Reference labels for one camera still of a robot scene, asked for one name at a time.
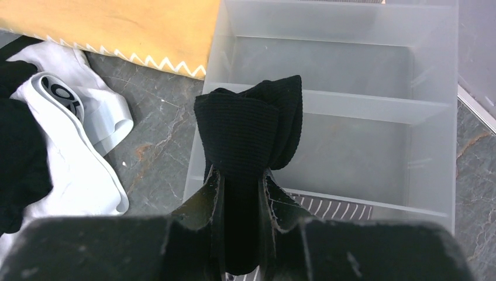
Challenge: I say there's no white underwear black waistband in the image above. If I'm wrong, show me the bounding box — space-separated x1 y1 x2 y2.
0 40 135 265

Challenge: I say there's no folded yellow towel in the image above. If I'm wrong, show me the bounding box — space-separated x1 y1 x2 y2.
1 0 220 80

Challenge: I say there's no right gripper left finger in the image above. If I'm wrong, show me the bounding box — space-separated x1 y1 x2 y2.
170 167 226 280

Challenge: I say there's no clear plastic organizer box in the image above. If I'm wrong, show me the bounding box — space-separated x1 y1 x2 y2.
182 0 460 281

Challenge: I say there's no black underwear beige waistband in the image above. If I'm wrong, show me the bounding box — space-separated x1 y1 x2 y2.
194 75 303 275

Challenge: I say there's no grey striped rolled cloth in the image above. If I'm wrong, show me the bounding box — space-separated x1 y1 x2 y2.
226 193 375 281

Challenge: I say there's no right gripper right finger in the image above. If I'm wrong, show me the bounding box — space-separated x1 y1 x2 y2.
258 170 311 280

